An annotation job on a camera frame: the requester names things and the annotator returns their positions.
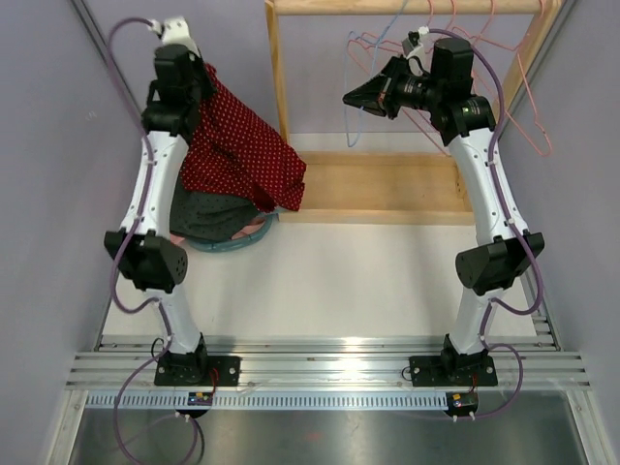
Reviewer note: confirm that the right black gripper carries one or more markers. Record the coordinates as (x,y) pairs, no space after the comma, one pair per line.
(379,94)

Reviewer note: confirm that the wooden clothes rack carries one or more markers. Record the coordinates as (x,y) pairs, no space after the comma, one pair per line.
(398,188)

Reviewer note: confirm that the pink skirt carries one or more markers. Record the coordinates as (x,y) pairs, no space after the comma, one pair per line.
(254,226)

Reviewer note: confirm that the blue wire hanger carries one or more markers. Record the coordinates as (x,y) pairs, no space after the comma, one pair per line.
(353,77)

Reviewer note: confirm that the aluminium mounting rail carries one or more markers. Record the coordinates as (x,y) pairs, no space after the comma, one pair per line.
(348,363)

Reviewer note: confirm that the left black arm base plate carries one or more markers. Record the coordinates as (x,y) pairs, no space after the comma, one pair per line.
(219,371)

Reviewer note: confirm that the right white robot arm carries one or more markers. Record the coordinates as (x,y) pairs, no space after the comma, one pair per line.
(506,247)

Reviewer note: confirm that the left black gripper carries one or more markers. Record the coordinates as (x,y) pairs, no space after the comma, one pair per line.
(199,64)

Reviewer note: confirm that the dark grey dotted skirt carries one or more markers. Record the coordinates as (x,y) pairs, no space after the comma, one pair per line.
(208,217)

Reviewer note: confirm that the teal plastic basin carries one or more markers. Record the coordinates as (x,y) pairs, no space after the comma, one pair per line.
(246,239)

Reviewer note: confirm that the white slotted cable duct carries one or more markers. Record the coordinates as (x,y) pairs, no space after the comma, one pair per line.
(268,400)

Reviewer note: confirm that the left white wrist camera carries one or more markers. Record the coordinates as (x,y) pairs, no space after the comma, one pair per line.
(174,31)

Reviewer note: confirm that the red polka dot skirt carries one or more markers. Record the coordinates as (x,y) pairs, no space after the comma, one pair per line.
(234,152)

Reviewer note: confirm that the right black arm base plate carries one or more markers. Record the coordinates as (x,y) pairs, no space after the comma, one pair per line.
(461,371)

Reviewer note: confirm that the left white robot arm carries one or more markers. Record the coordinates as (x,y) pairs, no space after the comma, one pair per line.
(141,249)

